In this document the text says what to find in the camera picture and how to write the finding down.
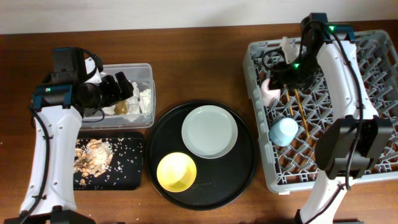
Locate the grey round plate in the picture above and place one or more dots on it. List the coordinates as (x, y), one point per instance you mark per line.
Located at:
(209, 131)

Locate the round black serving tray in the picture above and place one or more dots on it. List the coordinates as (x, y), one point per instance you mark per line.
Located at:
(218, 181)

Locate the small white tissue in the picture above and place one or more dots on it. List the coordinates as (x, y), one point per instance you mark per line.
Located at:
(145, 101)

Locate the pink cup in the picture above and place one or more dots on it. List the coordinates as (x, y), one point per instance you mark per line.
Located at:
(269, 96)

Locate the food scraps pile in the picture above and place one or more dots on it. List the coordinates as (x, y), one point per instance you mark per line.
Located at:
(92, 160)

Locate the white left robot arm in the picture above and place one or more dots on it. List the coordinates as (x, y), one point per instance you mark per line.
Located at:
(58, 108)

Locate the clear plastic waste bin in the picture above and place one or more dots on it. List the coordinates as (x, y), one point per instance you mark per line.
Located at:
(141, 73)

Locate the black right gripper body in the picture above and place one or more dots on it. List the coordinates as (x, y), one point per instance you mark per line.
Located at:
(302, 70)

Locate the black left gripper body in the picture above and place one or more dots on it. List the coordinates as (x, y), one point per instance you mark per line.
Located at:
(104, 93)

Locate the gold foil wrapper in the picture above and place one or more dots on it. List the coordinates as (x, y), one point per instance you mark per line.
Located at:
(121, 108)

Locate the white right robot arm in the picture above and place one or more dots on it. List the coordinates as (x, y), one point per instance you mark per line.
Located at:
(354, 142)

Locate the large white napkin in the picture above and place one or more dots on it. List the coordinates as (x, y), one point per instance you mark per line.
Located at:
(132, 106)

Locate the grey plastic dishwasher rack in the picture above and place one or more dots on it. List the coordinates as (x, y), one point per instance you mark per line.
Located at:
(293, 168)

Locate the blue cup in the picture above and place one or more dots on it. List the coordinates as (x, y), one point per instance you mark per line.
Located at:
(283, 132)

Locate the black rectangular tray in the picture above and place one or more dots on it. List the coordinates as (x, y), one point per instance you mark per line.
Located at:
(126, 166)

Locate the yellow bowl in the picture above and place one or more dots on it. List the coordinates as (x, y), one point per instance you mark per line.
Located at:
(176, 172)

